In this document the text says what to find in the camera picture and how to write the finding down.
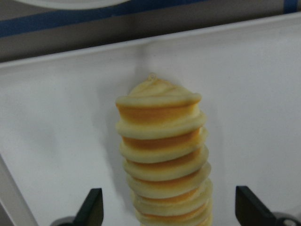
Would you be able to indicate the cream rectangular tray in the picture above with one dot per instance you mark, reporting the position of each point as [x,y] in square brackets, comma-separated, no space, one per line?
[58,115]

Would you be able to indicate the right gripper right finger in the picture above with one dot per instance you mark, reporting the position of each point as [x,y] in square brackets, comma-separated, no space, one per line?
[251,211]

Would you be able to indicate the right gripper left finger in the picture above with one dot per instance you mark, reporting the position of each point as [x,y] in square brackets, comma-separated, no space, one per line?
[89,214]

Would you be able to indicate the cream round plate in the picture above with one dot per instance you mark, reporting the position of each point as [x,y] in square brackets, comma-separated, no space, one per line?
[73,4]

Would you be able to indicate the yellow spiral bread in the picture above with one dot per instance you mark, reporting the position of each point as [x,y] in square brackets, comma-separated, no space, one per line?
[163,138]

